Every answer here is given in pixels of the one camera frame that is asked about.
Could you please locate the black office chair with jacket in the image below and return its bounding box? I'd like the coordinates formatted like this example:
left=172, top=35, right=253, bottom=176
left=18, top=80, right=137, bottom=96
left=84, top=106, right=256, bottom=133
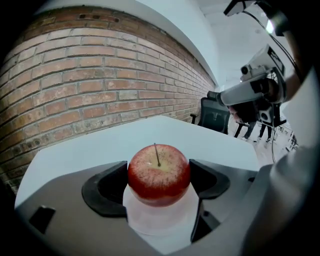
left=190, top=96, right=231, bottom=136

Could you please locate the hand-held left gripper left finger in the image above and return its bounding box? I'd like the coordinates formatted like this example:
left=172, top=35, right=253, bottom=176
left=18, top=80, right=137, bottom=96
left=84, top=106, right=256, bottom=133
left=14, top=160, right=161, bottom=256

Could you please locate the black head-mounted camera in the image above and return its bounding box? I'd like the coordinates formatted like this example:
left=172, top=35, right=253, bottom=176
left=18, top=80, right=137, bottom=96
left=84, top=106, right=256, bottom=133
left=223, top=0, right=292, bottom=37

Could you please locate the person's right forearm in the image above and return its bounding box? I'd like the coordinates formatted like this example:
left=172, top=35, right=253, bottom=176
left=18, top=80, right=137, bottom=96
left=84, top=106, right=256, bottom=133
left=283, top=66, right=315, bottom=102

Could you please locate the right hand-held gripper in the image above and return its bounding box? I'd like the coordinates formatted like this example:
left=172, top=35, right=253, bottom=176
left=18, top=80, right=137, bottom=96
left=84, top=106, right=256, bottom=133
left=206, top=44, right=287, bottom=128

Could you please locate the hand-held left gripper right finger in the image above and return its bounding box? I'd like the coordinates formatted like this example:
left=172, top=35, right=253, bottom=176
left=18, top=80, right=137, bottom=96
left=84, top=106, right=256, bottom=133
left=174, top=144, right=320, bottom=256

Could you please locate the red apple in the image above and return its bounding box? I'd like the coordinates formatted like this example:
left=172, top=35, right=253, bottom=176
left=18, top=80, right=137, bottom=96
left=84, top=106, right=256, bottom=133
left=127, top=142, right=191, bottom=208

